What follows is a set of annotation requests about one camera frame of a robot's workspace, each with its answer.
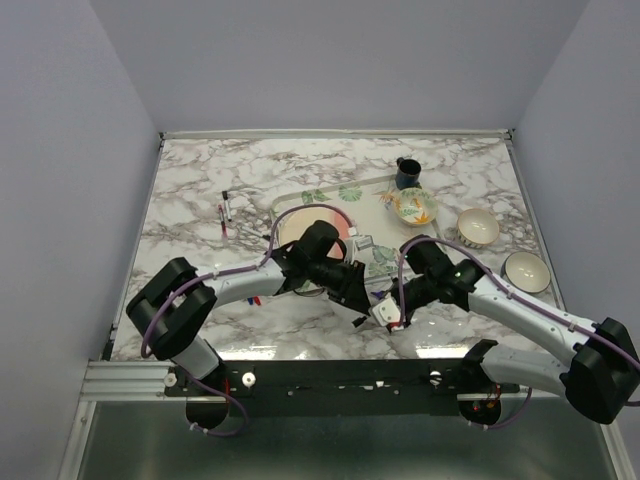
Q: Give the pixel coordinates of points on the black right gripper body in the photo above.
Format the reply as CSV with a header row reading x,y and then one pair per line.
x,y
415,294

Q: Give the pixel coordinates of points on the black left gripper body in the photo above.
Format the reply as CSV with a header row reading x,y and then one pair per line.
x,y
336,278

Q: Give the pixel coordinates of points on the white marker black eraser cap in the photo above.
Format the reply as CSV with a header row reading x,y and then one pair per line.
x,y
359,321

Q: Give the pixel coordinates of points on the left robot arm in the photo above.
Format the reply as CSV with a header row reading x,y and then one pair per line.
x,y
173,306

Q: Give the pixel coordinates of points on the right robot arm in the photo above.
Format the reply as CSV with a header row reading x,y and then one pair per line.
x,y
594,365

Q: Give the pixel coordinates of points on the pink red pen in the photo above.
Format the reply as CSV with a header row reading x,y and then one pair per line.
x,y
222,220

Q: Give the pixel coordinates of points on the floral serving tray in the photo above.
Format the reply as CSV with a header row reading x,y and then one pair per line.
x,y
370,204

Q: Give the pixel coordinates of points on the cream and pink plate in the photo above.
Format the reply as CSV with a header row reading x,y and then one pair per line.
x,y
293,225

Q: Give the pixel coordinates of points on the floral orange rimmed bowl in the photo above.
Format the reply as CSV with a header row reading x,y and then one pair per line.
x,y
415,207

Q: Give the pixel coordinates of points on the white orange rimmed bowl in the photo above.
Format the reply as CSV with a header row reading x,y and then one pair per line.
x,y
477,228

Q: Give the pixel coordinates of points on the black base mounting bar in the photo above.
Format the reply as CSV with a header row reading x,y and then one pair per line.
x,y
435,386

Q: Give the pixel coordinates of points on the white marker black tip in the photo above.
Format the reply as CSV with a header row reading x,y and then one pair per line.
x,y
254,232

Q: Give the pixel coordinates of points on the blue striped white bowl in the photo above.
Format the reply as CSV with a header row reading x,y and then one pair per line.
x,y
527,272

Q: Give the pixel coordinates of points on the dark blue mug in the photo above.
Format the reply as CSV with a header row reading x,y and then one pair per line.
x,y
407,174

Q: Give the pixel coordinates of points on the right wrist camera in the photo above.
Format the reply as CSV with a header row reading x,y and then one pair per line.
x,y
387,314

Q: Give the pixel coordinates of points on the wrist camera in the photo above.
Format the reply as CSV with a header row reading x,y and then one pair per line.
x,y
387,314
356,242

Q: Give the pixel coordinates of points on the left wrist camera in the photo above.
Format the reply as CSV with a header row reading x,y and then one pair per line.
x,y
356,242

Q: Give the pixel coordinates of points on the aluminium frame rail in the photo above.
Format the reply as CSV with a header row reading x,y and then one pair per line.
x,y
129,381

